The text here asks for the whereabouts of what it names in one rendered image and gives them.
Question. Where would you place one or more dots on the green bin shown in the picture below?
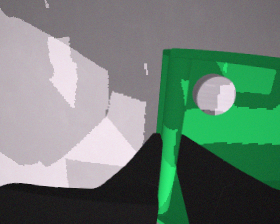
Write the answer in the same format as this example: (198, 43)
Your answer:
(246, 136)

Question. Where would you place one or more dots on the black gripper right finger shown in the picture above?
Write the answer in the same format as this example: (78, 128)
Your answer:
(216, 192)

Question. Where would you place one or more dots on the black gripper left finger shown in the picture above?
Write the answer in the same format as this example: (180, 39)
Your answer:
(129, 197)

